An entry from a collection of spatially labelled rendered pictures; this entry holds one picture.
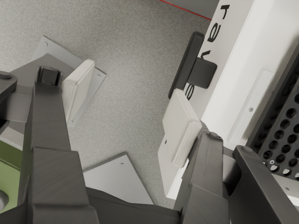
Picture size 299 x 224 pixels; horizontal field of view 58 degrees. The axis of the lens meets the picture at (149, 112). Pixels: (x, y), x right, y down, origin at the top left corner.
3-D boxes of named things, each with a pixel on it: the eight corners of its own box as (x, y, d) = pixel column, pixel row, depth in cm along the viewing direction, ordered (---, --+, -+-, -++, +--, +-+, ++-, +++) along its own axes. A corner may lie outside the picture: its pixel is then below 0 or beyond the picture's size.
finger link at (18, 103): (42, 133, 13) (-23, 114, 12) (68, 100, 17) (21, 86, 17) (50, 105, 12) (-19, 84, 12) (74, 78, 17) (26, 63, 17)
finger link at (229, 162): (204, 151, 13) (257, 167, 14) (187, 114, 18) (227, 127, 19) (193, 175, 14) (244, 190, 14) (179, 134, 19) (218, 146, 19)
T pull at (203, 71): (166, 96, 30) (168, 100, 28) (192, 29, 27) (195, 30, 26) (196, 106, 30) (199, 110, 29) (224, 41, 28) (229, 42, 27)
